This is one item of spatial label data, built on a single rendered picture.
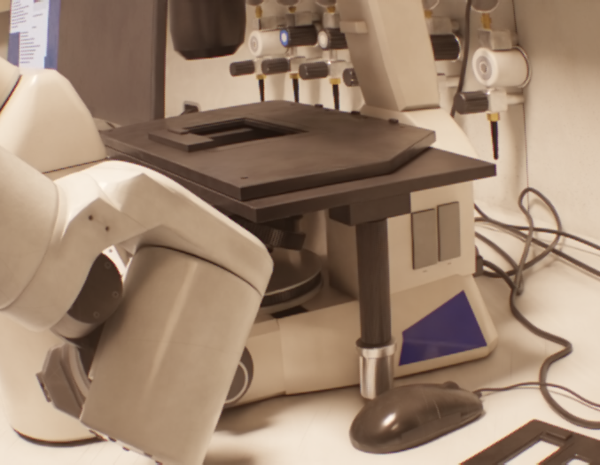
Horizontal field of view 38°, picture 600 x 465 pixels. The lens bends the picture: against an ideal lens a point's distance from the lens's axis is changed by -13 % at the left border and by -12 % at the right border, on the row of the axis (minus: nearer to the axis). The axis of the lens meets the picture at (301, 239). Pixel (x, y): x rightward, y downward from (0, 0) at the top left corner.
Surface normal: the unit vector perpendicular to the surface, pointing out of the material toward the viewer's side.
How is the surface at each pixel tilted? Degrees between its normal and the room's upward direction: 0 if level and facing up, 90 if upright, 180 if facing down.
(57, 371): 66
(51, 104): 78
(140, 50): 86
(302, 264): 0
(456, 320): 48
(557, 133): 90
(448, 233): 90
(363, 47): 100
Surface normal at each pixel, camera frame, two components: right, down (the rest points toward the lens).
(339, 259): -0.88, 0.19
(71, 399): 0.33, -0.19
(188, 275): 0.07, -0.31
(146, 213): 0.69, 0.00
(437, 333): 0.29, -0.48
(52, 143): 0.48, 0.15
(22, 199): 0.76, -0.29
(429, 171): -0.07, -0.96
